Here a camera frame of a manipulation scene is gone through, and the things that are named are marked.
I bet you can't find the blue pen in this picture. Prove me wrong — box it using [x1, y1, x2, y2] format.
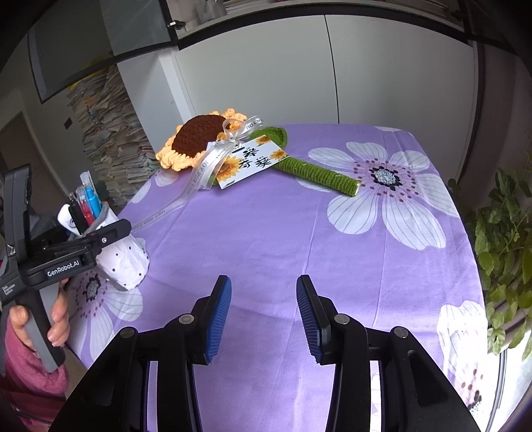
[88, 186, 103, 219]

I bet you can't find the green potted plant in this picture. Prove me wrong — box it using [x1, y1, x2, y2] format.
[448, 165, 532, 363]

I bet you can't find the crochet sunflower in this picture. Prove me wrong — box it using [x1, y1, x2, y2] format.
[156, 109, 361, 197]

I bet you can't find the glass cabinet door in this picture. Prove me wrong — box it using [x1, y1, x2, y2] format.
[27, 0, 176, 104]

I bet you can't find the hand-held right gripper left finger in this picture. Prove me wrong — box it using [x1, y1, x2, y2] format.
[48, 274, 232, 432]

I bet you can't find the white correction tape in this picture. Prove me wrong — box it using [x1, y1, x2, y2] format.
[57, 203, 80, 238]

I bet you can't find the black marker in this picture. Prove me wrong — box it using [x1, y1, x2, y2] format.
[68, 192, 84, 230]

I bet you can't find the tall pile of worn books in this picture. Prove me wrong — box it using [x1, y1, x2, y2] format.
[66, 65, 159, 205]

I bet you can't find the sunflower gift card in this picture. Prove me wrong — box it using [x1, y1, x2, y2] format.
[213, 135, 290, 190]

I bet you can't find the red gel pen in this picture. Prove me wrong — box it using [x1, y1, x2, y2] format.
[80, 190, 94, 228]

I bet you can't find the white bookcase cabinet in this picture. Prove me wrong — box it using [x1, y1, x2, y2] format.
[116, 0, 488, 201]

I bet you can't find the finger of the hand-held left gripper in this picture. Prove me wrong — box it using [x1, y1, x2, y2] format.
[62, 219, 133, 261]

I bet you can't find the dotted pen holder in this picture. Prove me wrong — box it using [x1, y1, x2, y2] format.
[58, 201, 151, 292]

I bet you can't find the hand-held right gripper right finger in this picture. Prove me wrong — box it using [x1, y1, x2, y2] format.
[296, 275, 483, 432]

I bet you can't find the purple floral tablecloth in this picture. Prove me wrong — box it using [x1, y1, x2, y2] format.
[62, 124, 499, 432]

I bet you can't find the person's left forearm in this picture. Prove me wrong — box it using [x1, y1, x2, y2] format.
[0, 326, 70, 428]

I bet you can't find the person's left hand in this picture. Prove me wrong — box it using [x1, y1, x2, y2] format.
[8, 284, 71, 358]

